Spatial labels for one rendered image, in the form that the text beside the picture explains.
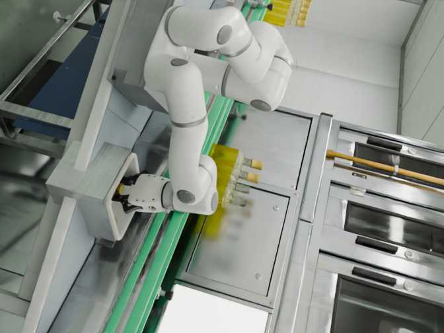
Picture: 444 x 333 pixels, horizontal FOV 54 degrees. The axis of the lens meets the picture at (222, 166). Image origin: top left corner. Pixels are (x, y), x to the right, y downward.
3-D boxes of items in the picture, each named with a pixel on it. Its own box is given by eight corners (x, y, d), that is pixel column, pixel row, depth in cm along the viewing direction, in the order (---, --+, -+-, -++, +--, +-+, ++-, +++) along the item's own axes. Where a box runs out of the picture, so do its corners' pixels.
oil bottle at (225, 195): (170, 193, 150) (229, 210, 147) (169, 184, 145) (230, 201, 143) (176, 181, 153) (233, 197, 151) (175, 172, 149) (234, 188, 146)
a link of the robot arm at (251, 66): (213, 57, 103) (235, 5, 108) (253, 111, 121) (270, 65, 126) (247, 56, 97) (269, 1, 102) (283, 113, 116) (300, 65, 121)
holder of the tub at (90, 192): (93, 243, 127) (117, 250, 127) (73, 191, 106) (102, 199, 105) (117, 197, 138) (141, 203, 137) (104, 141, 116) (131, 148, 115)
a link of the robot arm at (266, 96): (219, 87, 112) (278, 103, 109) (235, 47, 116) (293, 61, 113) (221, 106, 121) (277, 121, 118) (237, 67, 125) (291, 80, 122)
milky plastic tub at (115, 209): (91, 236, 123) (119, 244, 122) (74, 191, 105) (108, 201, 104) (117, 187, 133) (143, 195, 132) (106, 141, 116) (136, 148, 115)
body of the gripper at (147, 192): (169, 219, 115) (132, 213, 118) (182, 188, 121) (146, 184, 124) (160, 203, 109) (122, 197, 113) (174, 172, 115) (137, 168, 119)
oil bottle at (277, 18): (247, 20, 216) (302, 32, 212) (248, 10, 211) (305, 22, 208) (250, 14, 219) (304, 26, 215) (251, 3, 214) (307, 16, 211)
